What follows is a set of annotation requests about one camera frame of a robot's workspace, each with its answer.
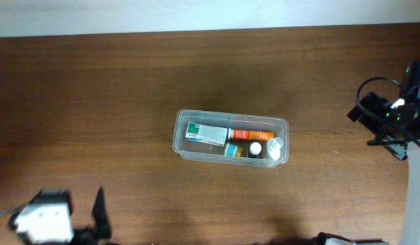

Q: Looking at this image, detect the clear plastic container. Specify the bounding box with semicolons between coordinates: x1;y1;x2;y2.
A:
172;110;289;167

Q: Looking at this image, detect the white green medicine box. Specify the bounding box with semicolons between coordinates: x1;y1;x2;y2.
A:
185;122;228;146

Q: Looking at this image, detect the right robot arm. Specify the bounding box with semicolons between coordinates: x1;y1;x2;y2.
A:
314;142;420;245

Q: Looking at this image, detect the orange tablet tube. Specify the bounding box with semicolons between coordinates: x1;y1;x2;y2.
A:
227;129;274;141

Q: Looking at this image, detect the dark bottle white cap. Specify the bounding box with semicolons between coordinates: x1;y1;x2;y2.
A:
247;142;262;159

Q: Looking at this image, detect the small blue-labelled gold-cap bottle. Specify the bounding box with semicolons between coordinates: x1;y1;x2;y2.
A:
223;143;243;157

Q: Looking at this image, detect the white squeeze bottle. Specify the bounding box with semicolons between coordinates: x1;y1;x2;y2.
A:
261;137;284;161

